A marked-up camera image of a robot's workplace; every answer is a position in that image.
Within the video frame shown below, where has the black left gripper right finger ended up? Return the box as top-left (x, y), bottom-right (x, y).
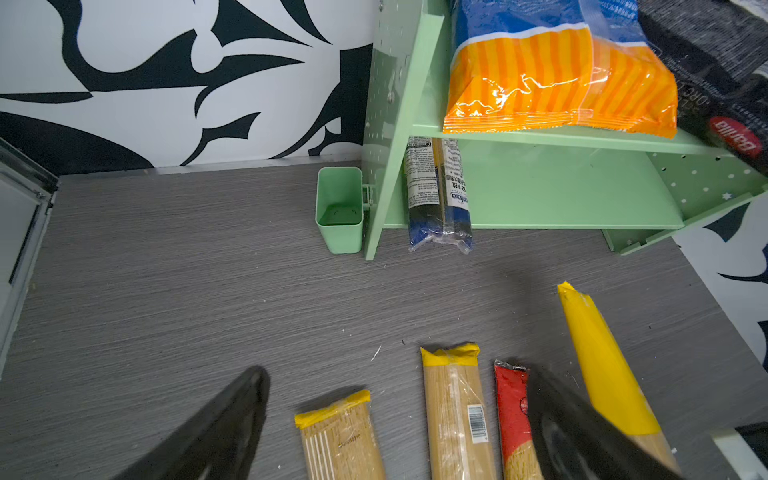
top-left (527, 364), bottom-right (681, 479)

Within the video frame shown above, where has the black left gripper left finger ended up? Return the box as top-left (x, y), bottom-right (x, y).
top-left (116, 366), bottom-right (270, 479)

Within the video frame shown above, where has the red spaghetti pack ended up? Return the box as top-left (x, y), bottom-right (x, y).
top-left (494, 360), bottom-right (543, 480)

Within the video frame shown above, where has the yellow spaghetti pack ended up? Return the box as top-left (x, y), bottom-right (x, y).
top-left (294, 390), bottom-right (386, 480)
top-left (420, 343), bottom-right (497, 479)
top-left (557, 282), bottom-right (681, 474)

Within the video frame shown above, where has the clear blue spaghetti pack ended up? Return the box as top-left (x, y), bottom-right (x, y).
top-left (404, 137), bottom-right (473, 254)

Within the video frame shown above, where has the blue orange pasta bag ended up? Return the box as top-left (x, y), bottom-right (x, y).
top-left (442, 0), bottom-right (678, 139)

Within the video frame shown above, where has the black pasta bag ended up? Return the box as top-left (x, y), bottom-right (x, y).
top-left (639, 1), bottom-right (767, 174)

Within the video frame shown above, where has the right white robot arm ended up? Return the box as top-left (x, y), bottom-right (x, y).
top-left (710, 422), bottom-right (768, 480)

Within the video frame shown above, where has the green wooden shelf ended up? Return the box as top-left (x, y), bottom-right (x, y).
top-left (362, 1), bottom-right (767, 259)

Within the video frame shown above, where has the small green plastic bin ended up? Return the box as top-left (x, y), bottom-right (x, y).
top-left (315, 167), bottom-right (364, 255)

